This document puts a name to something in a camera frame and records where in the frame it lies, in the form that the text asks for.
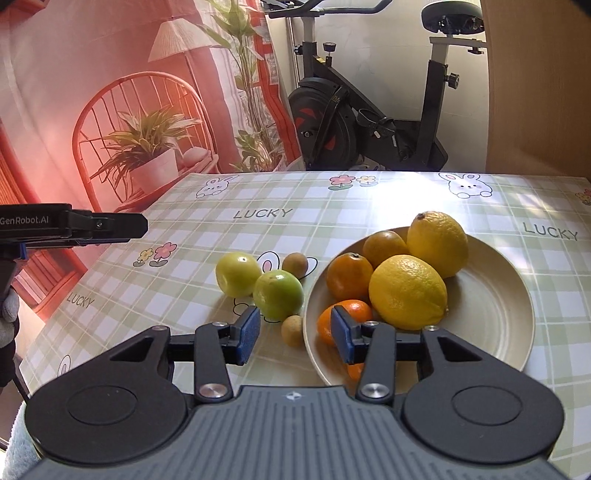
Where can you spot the printed pink wall backdrop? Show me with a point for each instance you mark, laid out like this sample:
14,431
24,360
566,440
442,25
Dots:
69,69

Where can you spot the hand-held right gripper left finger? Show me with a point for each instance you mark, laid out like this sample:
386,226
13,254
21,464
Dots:
247,337

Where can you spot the small brown longan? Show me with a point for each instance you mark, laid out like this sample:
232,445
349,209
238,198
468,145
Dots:
295,265
292,330

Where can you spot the bright orange mandarin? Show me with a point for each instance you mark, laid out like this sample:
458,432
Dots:
360,310

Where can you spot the black exercise bike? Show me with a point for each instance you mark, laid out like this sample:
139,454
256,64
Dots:
323,120

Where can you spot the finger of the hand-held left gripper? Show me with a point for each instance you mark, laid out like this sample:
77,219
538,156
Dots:
115,226

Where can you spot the beige round plate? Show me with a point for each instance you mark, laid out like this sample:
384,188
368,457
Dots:
485,314

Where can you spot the green round fruit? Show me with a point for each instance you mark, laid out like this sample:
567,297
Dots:
277,293
235,274

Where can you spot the person's left hand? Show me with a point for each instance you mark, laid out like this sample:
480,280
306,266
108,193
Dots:
8,309

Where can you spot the yellow lemon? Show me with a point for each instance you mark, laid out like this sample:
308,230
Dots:
408,290
438,242

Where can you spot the pale blue fleece cloth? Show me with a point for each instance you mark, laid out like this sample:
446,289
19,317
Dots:
16,443

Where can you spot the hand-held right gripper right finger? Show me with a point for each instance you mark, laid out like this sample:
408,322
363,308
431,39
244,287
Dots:
344,337

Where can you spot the green plaid tablecloth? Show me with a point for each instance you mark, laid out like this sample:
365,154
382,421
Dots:
415,198

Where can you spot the dark orange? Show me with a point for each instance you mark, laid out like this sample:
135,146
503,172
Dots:
383,247
348,277

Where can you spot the wooden panel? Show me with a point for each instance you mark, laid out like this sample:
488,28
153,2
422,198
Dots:
531,92

